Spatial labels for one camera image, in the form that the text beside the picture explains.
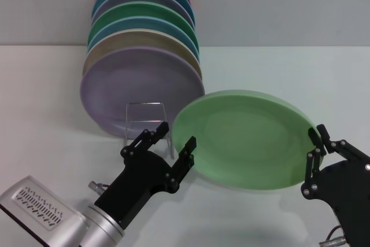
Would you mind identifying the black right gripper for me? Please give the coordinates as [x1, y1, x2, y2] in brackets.
[300, 124, 370, 247]

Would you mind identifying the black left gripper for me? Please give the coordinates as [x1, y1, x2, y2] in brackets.
[94, 121, 198, 230]

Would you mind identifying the light green plate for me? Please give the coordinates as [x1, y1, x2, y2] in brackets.
[171, 89, 322, 191]

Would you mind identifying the beige plate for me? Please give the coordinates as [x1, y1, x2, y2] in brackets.
[82, 28, 203, 83]

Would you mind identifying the light blue plate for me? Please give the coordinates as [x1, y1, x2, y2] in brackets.
[86, 17, 201, 60]

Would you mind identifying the dark green plate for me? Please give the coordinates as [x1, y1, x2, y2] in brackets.
[87, 1, 200, 54]

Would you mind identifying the metal wire plate rack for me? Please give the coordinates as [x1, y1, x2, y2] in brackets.
[123, 102, 176, 160]

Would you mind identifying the left gripper cable with connector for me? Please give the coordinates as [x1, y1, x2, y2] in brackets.
[87, 180, 111, 194]

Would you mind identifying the gripper cable with connector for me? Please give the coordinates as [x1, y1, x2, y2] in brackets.
[87, 180, 111, 194]
[317, 223, 351, 245]

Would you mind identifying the right gripper cable with connector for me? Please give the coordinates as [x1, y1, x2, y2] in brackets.
[317, 223, 351, 245]

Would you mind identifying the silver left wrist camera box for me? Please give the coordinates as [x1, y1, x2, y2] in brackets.
[0, 175, 88, 247]

